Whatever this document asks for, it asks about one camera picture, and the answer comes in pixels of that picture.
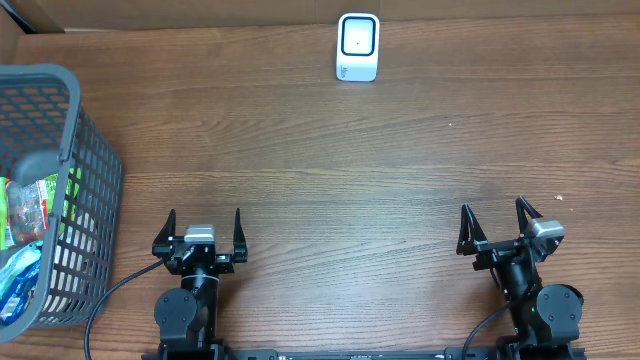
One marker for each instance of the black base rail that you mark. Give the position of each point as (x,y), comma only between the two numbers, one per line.
(449,353)

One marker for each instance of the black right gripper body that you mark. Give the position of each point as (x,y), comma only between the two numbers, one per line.
(492,252)

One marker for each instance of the white barcode scanner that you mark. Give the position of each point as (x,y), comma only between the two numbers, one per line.
(357,51)

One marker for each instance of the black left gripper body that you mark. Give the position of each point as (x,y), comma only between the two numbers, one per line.
(225,265)

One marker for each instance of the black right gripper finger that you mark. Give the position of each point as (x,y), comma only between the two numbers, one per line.
(525,212)
(471,239)

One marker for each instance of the blue snack bar wrapper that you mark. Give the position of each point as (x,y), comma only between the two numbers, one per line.
(19,278)

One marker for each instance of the green snack bag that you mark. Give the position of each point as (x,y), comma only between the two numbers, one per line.
(24,211)

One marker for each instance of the cardboard box wall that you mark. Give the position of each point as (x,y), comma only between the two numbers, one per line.
(60,15)

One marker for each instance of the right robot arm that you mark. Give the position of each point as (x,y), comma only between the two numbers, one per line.
(545,318)

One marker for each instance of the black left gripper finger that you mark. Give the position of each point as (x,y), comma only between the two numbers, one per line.
(240,250)
(162,244)

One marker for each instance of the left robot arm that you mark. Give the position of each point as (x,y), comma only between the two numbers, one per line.
(187,315)

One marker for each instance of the grey plastic shopping basket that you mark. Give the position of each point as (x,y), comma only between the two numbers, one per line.
(46,131)

